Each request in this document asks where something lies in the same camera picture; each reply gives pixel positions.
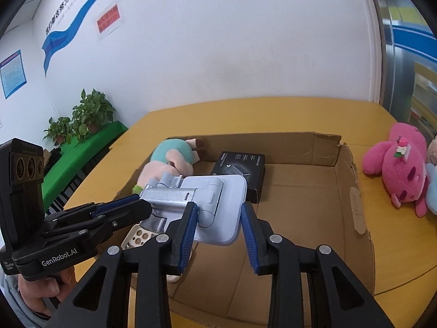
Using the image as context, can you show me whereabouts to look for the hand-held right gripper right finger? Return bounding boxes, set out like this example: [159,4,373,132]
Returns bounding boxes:
[241,202,395,328]

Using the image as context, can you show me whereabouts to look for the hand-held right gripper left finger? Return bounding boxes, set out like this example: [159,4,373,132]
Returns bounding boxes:
[44,201,199,328]

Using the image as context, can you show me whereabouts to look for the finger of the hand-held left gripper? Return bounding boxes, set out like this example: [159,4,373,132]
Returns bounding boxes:
[41,199,153,247]
[44,193,142,233]

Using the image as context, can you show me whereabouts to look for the light blue phone stand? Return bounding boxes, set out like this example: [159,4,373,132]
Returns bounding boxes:
[140,172,248,247]

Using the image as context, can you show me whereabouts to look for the brown cardboard box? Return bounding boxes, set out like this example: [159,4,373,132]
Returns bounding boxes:
[56,131,376,328]

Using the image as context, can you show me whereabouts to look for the person's left forearm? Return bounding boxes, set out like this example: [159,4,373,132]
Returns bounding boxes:
[0,266,48,328]

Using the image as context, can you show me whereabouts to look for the wooden desktop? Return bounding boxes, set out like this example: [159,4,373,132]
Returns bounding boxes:
[44,97,437,328]

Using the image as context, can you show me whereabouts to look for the person's left hand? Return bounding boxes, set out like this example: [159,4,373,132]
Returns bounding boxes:
[17,266,76,318]

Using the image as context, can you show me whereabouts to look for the beige phone case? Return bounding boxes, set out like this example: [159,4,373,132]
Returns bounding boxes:
[121,224,161,250]

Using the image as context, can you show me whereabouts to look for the dark chair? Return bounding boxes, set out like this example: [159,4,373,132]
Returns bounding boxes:
[44,167,89,216]

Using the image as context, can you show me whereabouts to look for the green tablecloth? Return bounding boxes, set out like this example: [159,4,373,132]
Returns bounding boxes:
[43,121,128,192]

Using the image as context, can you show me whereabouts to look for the teal and pink plush toy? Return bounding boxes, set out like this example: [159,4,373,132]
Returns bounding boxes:
[131,137,205,194]

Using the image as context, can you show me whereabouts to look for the small potted green plant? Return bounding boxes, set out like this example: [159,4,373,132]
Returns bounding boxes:
[43,117,74,146]

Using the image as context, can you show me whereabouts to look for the black product box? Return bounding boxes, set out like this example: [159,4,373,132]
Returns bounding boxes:
[210,151,267,204]

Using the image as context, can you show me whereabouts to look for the large potted green plant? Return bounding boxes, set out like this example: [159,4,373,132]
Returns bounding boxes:
[70,89,117,142]

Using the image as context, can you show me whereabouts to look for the pink bear plush toy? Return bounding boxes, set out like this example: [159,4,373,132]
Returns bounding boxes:
[362,122,431,217]

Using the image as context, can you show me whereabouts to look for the beige and blue plush toy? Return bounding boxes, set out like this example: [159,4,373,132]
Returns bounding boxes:
[425,137,437,216]

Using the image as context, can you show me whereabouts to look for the metal framed glass door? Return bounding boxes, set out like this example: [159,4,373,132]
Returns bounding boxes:
[370,0,437,134]

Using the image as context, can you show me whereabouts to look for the blue wall poster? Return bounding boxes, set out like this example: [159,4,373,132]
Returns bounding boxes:
[0,49,28,99]

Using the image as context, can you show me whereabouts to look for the blue wave wall decal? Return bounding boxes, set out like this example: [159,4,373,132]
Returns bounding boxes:
[42,0,144,77]

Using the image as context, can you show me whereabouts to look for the red wall notice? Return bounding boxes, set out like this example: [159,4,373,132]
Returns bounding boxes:
[95,3,123,35]

